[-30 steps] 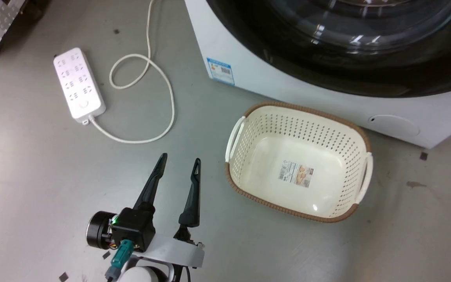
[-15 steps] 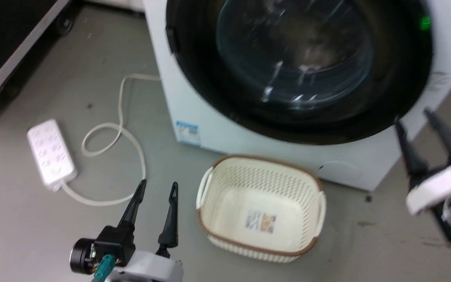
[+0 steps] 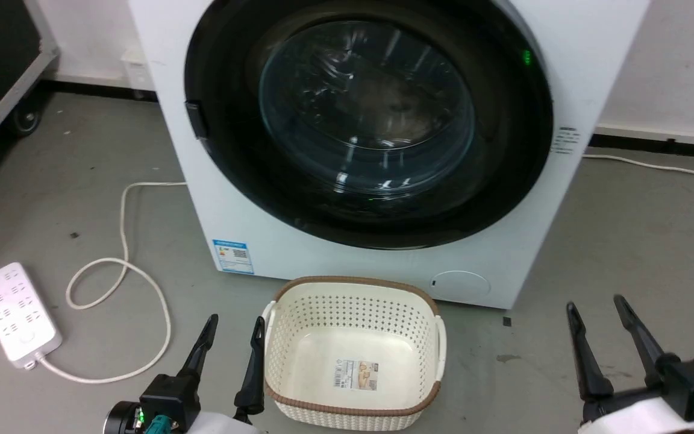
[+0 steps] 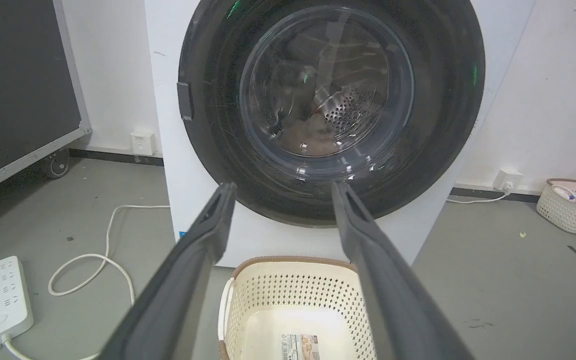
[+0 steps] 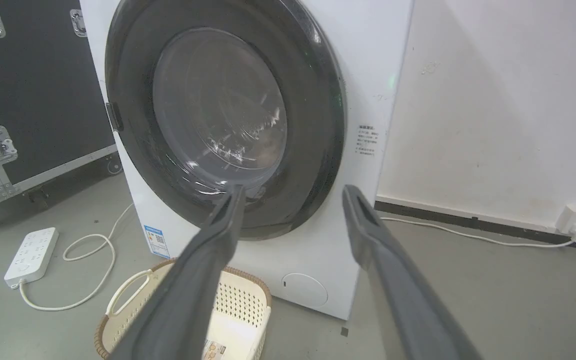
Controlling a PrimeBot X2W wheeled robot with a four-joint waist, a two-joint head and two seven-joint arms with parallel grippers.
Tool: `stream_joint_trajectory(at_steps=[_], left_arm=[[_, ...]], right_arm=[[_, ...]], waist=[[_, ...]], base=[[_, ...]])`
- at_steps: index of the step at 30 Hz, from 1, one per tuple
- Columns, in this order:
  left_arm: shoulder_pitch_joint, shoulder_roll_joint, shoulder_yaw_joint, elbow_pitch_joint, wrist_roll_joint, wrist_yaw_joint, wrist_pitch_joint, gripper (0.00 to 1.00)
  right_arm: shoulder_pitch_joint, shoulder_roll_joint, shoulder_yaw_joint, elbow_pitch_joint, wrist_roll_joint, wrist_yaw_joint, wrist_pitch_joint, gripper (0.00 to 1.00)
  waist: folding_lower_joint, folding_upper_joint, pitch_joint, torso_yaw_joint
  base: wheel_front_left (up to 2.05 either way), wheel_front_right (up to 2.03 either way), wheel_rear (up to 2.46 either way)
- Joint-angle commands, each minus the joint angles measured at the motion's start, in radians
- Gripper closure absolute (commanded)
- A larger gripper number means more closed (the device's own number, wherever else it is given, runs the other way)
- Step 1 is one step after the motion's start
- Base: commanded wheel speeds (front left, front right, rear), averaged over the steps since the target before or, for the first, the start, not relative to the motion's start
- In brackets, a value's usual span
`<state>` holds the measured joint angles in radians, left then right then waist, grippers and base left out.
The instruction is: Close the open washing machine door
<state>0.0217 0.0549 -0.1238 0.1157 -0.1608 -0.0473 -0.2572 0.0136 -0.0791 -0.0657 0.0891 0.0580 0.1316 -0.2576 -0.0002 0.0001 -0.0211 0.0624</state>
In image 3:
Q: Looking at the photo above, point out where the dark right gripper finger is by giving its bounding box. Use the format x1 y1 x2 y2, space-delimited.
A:
566 302 615 403
614 294 682 388

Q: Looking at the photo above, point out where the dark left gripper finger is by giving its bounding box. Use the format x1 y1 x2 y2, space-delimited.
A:
177 314 219 384
233 316 266 423

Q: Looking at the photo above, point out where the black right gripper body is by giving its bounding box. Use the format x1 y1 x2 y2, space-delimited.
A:
578 356 694 434

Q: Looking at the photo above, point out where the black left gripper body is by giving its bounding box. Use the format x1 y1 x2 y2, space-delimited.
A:
104 374 263 434

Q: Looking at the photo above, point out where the white front-load washing machine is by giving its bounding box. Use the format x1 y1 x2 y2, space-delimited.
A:
127 0 651 310

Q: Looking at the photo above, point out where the black round washing machine door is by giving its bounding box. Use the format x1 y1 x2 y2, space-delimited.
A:
183 0 554 251

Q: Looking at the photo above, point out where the blue energy label sticker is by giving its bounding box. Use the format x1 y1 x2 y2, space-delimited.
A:
212 239 255 275

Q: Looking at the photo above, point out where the paper label sticker in basket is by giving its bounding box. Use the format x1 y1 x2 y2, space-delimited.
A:
334 359 380 390

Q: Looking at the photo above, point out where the cream perforated laundry basket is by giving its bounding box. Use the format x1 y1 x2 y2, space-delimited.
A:
261 276 448 432

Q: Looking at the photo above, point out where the round white filter cover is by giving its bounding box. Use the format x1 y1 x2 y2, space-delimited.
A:
430 270 492 303

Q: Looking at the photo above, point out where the white power strip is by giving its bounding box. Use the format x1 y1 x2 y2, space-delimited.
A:
0 262 63 370

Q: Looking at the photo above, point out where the printed text sticker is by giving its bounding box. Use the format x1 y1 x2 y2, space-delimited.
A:
552 125 580 156

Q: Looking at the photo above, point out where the black caster wheel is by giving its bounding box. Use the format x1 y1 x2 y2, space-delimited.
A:
9 99 44 137

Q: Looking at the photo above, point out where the white power strip cable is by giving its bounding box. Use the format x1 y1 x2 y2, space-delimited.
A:
34 181 189 385

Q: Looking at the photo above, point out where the thin white floor cable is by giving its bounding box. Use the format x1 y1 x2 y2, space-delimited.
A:
583 154 694 177

